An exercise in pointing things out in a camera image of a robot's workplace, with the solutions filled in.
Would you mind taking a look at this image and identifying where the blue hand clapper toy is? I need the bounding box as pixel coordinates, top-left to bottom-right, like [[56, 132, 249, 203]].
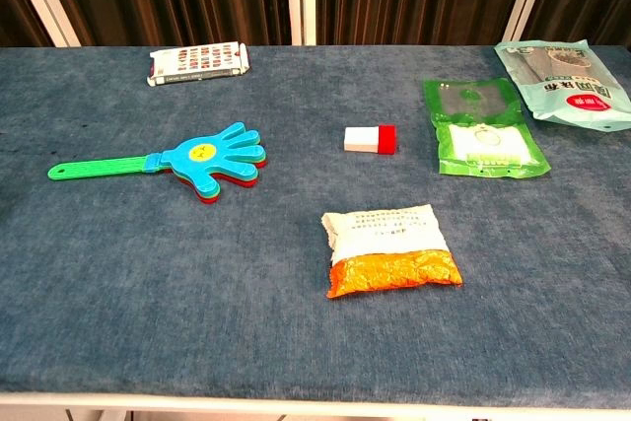
[[47, 120, 268, 206]]

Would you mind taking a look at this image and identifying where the white and red block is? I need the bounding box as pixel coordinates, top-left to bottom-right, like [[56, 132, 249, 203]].
[[343, 123, 398, 156]]

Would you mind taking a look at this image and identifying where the orange and white packet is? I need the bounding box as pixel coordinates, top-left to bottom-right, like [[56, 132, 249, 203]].
[[320, 203, 464, 300]]

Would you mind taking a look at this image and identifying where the blue felt table cloth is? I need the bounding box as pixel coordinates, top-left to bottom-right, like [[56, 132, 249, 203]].
[[0, 44, 631, 410]]

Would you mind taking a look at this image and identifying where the flat white printed box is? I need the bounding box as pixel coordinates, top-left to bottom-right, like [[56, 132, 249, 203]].
[[146, 41, 251, 88]]

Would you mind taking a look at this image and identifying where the green plastic package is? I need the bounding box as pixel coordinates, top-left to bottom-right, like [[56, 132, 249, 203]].
[[423, 77, 552, 179]]

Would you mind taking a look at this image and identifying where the pale green printed bag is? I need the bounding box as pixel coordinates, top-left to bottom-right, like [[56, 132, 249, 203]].
[[493, 38, 631, 133]]

